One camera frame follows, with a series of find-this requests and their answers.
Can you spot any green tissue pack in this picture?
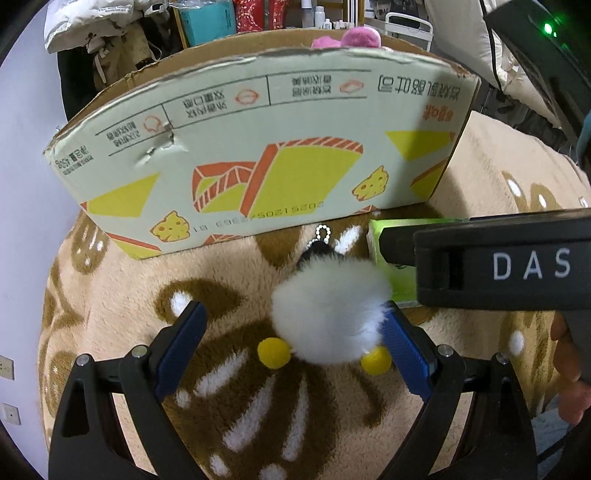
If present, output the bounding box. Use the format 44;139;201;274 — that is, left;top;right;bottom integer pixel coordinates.
367;218;459;309

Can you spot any white fluffy pompom keychain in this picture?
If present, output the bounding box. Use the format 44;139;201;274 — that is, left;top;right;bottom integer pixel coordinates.
257;224;393;376

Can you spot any pink bear plush toy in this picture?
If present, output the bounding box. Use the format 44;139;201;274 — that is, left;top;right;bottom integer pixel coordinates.
311;26;382;49

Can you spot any person's right hand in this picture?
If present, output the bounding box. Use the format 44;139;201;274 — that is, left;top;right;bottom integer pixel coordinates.
551;313;590;425

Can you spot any cream recliner chair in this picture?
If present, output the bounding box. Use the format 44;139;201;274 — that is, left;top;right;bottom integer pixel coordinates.
424;0;559;127

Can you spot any open cardboard box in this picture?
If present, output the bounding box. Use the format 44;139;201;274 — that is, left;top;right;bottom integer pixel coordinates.
45;29;480;259

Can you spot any red gift bag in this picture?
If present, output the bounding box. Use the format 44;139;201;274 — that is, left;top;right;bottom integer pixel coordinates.
232;0;288;33

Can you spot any black hanging garment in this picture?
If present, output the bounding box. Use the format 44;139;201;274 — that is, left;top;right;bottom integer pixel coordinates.
57;47;105;120

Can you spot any beige hanging coat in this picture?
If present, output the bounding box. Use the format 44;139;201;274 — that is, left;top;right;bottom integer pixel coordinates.
93;22;161;91

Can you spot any teal gift bag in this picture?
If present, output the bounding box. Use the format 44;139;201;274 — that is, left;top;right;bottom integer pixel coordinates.
175;1;236;47

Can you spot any white puffer jacket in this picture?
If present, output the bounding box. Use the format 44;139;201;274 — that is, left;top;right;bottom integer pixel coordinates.
44;0;169;54

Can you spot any wall socket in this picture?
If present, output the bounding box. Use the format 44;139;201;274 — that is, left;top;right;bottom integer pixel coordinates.
0;355;14;380
0;403;21;426

